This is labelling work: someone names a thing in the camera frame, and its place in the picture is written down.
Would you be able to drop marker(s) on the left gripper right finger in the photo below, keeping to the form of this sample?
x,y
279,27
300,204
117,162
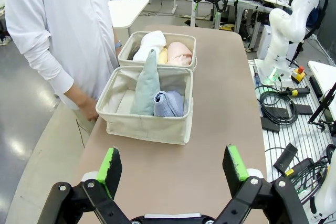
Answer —
x,y
235,171

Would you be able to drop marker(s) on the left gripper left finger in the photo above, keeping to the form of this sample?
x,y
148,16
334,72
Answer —
x,y
111,174

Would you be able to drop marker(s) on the pink towel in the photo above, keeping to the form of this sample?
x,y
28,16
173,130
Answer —
x,y
179,53

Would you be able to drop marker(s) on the white towel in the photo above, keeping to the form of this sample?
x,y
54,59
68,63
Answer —
x,y
151,41

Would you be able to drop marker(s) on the yellow towel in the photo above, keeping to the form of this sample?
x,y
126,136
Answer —
x,y
162,57

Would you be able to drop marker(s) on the light blue cone-folded towel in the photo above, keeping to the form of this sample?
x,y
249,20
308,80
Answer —
x,y
169,104

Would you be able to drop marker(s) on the teal cone-folded towel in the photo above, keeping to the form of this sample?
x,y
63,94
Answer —
x,y
147,87

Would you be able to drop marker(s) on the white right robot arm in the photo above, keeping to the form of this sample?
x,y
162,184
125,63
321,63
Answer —
x,y
296,22

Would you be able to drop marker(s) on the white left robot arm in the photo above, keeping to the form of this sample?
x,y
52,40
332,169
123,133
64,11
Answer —
x,y
326,203

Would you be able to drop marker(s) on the person's right hand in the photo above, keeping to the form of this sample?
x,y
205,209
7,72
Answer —
x,y
88,107

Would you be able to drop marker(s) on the black wedge block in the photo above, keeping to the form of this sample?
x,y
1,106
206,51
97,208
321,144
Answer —
x,y
286,157

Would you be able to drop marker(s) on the beige fabric storage bin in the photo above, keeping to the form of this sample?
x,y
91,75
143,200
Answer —
x,y
190,58
147,129

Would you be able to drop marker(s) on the white cabinet box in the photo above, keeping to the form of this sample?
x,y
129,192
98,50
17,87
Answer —
x,y
267,41

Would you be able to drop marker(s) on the flat black plate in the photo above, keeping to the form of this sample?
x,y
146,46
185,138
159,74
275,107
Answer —
x,y
270,124

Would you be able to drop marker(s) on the black power adapter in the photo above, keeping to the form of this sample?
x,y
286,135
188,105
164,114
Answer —
x,y
299,167

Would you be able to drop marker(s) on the white side table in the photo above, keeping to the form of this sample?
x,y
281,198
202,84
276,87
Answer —
x,y
126,11

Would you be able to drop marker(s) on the blue wrist watch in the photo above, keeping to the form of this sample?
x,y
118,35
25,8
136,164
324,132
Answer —
x,y
118,44

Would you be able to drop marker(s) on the yellow emergency stop button box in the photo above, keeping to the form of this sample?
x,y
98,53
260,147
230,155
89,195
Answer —
x,y
299,74

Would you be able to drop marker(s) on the person in white hoodie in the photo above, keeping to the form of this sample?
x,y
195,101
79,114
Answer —
x,y
65,24

